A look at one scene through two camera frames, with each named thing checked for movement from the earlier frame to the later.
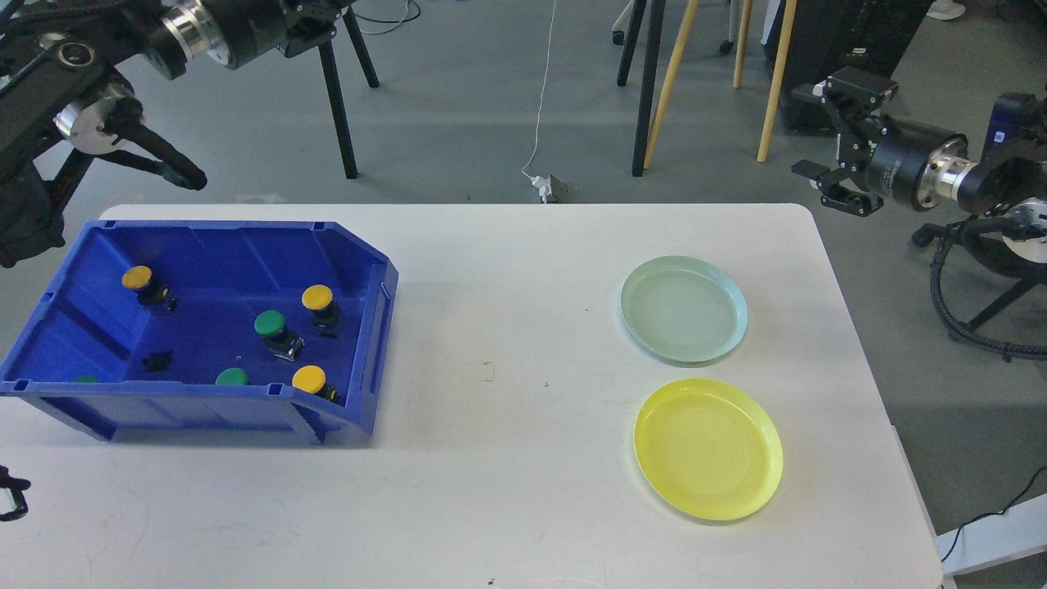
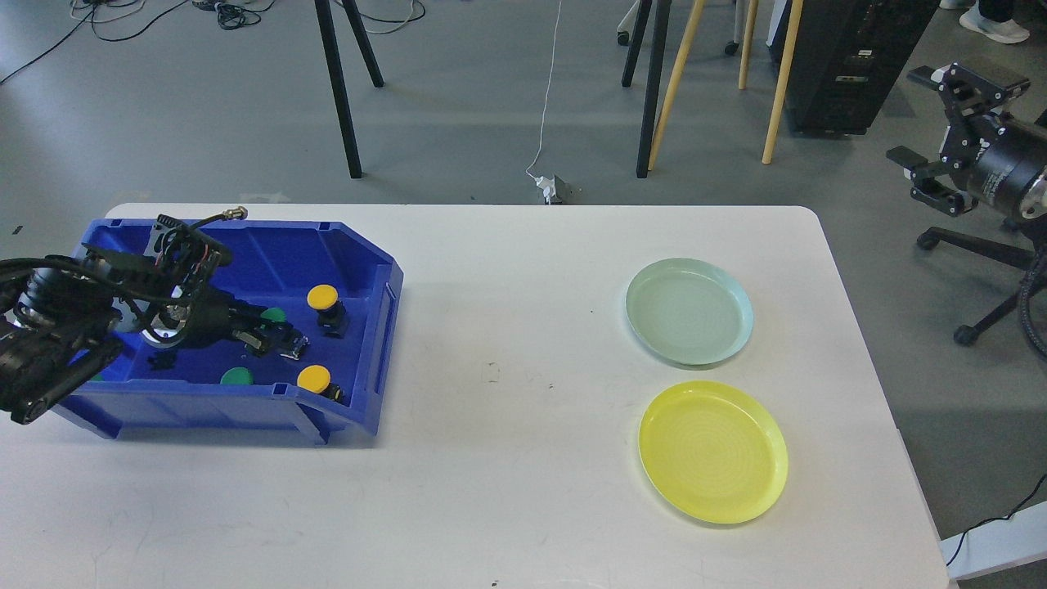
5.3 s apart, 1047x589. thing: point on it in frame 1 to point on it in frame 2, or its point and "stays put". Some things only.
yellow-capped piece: x=327 y=315 stays put
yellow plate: x=711 y=447 stays put
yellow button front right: x=312 y=379 stays put
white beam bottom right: x=1018 y=532 stays put
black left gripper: x=258 y=27 to x=195 y=316
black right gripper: x=883 y=153 to x=1000 y=161
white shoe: x=945 y=10 to x=1005 y=32
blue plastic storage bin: x=168 y=330 stays put
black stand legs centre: x=651 y=73 stays put
